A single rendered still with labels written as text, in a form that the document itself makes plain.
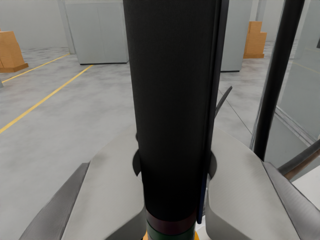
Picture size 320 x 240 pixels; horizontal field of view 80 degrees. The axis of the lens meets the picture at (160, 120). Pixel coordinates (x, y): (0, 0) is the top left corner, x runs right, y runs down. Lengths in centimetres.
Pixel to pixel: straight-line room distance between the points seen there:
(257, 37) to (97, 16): 566
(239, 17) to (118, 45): 397
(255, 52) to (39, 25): 1164
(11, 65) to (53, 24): 599
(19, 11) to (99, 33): 780
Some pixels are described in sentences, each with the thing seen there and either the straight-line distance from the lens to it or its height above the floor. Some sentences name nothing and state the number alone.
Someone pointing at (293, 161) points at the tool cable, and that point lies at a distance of 29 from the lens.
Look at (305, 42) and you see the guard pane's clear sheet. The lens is 131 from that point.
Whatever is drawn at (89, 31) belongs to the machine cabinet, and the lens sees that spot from 764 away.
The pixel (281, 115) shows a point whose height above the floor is 99.
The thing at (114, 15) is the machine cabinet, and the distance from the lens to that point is 737.
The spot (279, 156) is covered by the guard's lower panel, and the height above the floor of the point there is 75.
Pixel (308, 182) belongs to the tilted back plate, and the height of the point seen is 122.
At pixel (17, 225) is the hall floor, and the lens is 227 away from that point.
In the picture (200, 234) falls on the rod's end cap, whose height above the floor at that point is 139.
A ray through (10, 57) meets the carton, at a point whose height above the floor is 46.
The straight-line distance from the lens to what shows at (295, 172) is 30.
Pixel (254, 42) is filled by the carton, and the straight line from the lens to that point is 836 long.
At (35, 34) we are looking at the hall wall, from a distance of 1447.
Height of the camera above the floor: 157
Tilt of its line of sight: 29 degrees down
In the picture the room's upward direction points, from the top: 2 degrees counter-clockwise
